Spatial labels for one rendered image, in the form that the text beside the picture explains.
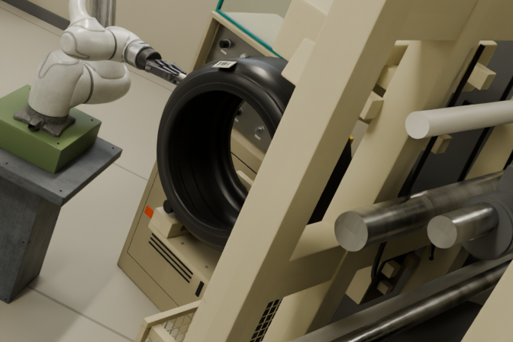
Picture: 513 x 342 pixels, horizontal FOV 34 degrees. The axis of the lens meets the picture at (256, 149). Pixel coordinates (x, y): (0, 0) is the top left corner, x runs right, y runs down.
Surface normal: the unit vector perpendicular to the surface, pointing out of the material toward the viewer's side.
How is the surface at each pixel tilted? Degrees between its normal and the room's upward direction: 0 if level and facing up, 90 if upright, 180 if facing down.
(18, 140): 90
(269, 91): 41
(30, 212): 90
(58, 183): 0
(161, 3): 90
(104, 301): 0
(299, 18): 90
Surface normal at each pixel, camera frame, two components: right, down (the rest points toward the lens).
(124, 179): 0.37, -0.83
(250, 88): -0.51, -0.04
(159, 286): -0.66, 0.10
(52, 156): -0.26, 0.34
